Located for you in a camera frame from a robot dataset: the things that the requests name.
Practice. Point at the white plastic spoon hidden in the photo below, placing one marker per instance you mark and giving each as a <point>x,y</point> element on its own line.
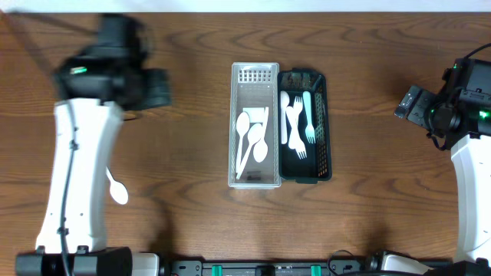
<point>118,190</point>

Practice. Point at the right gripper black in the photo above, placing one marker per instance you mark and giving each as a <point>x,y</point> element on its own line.
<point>474,80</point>

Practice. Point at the white plastic fork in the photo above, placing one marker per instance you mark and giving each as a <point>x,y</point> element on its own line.
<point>301,151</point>
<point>292,113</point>

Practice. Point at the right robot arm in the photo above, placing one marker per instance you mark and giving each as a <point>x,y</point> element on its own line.
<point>460,115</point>

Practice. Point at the pale green plastic fork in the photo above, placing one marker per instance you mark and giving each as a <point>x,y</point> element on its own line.
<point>309,130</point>

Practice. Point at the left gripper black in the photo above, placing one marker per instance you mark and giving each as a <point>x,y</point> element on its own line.
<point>116,29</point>

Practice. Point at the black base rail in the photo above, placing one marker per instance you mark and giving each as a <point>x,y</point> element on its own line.
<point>381,263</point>

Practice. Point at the clear plastic basket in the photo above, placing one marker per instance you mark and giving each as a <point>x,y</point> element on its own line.
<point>254,87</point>

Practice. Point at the white plastic knife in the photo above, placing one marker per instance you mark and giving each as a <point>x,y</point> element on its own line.
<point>284,102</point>

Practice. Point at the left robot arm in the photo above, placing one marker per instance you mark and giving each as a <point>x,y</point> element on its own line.
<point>96,87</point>

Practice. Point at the black plastic basket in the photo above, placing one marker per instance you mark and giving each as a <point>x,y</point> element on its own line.
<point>317,165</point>

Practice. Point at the white plastic spoon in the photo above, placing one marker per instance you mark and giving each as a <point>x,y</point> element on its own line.
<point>242,127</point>
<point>261,148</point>
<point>253,136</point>

